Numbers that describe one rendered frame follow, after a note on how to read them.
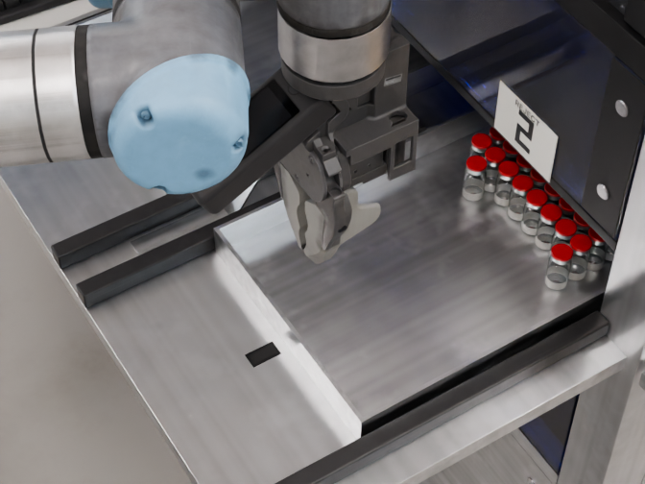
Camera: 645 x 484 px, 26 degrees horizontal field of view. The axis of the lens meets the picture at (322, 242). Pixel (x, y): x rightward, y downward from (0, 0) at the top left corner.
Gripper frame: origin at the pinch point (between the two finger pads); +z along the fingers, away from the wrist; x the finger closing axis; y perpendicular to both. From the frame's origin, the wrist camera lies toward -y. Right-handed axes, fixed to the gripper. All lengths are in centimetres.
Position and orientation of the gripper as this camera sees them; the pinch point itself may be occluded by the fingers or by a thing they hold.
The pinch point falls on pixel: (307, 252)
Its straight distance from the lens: 109.1
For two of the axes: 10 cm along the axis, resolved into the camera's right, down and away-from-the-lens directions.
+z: 0.0, 6.4, 7.6
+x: -5.3, -6.5, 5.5
